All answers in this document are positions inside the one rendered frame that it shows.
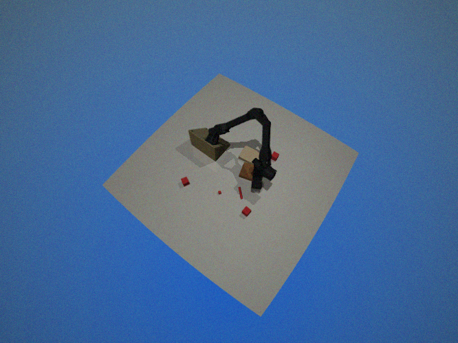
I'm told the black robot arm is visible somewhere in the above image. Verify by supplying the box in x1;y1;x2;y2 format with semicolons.
205;107;277;181

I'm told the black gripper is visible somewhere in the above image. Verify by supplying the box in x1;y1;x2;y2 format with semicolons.
252;170;263;190

